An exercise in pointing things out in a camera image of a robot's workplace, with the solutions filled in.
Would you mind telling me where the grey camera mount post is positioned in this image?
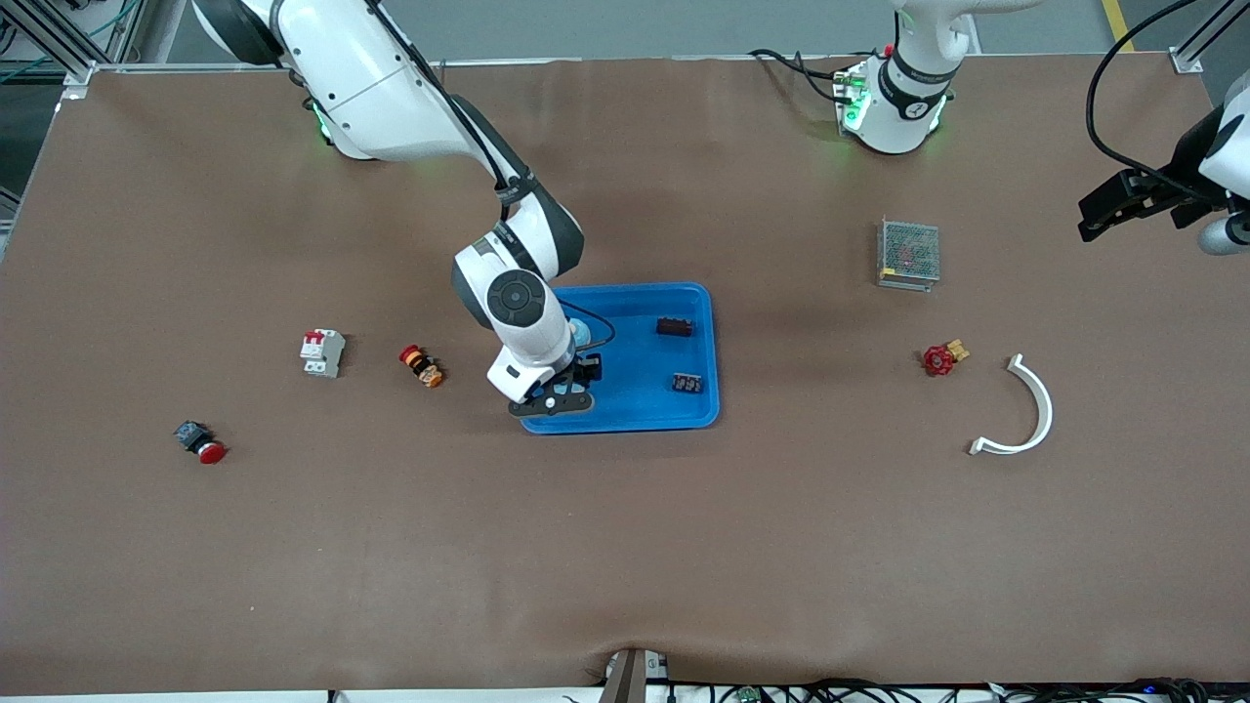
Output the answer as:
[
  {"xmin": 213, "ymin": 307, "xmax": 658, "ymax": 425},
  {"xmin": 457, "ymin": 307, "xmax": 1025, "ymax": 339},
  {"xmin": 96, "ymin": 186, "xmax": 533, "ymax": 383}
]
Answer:
[{"xmin": 598, "ymin": 646, "xmax": 673, "ymax": 703}]

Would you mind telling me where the black base cable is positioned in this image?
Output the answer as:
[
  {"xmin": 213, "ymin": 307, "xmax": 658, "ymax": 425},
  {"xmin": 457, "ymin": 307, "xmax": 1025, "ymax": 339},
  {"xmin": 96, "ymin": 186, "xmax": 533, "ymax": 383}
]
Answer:
[{"xmin": 749, "ymin": 47, "xmax": 843, "ymax": 101}]

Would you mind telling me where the white circuit breaker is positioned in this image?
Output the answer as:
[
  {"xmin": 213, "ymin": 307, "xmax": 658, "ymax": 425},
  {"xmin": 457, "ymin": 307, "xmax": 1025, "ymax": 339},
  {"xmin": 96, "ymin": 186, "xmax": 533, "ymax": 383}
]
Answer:
[{"xmin": 299, "ymin": 328, "xmax": 347, "ymax": 379}]

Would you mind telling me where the brass valve red handwheel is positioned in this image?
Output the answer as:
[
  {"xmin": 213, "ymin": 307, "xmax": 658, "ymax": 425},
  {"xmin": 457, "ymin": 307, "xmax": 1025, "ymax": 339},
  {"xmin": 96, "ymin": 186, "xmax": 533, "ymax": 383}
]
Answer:
[{"xmin": 922, "ymin": 338, "xmax": 973, "ymax": 380}]

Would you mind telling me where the metal mesh power supply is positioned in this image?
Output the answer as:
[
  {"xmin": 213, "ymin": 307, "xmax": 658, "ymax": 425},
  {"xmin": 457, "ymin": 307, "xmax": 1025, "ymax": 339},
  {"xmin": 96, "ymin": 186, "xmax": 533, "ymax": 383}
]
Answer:
[{"xmin": 876, "ymin": 217, "xmax": 942, "ymax": 292}]

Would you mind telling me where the red orange emergency stop switch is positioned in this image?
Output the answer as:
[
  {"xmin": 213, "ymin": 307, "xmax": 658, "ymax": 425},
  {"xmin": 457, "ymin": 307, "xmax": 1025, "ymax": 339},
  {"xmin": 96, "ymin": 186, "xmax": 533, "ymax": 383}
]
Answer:
[{"xmin": 398, "ymin": 345, "xmax": 445, "ymax": 390}]

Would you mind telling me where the aluminium frame profile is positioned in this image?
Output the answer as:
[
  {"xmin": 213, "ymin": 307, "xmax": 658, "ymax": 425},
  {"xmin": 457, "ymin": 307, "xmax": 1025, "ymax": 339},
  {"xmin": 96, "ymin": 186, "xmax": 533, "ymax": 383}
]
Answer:
[
  {"xmin": 0, "ymin": 0, "xmax": 147, "ymax": 91},
  {"xmin": 1169, "ymin": 0, "xmax": 1250, "ymax": 75}
]

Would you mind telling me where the black cable bundle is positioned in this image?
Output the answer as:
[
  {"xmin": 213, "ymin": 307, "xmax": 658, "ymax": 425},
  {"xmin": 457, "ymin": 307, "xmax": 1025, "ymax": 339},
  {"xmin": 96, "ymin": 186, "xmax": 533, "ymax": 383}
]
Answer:
[{"xmin": 669, "ymin": 677, "xmax": 1212, "ymax": 703}]

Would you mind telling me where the blue plastic tray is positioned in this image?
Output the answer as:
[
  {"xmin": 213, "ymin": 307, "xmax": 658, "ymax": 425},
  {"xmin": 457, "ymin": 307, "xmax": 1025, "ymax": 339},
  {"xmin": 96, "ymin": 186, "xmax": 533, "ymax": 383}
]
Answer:
[{"xmin": 519, "ymin": 282, "xmax": 721, "ymax": 434}]

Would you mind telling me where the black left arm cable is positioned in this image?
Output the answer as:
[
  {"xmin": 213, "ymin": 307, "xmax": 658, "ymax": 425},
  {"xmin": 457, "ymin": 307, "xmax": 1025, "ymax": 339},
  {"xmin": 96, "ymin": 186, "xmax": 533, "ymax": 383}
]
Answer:
[{"xmin": 1087, "ymin": 0, "xmax": 1212, "ymax": 186}]

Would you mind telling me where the red mushroom push button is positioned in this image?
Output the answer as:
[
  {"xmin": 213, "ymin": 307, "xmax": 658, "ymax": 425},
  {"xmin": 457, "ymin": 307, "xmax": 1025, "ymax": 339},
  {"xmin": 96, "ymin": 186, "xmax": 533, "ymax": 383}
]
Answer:
[{"xmin": 173, "ymin": 420, "xmax": 229, "ymax": 466}]

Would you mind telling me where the white curved plastic clamp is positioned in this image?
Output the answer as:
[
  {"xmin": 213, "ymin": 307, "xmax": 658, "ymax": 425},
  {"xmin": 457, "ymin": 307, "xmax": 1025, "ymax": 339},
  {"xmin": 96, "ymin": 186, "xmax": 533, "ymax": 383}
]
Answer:
[{"xmin": 967, "ymin": 352, "xmax": 1056, "ymax": 458}]

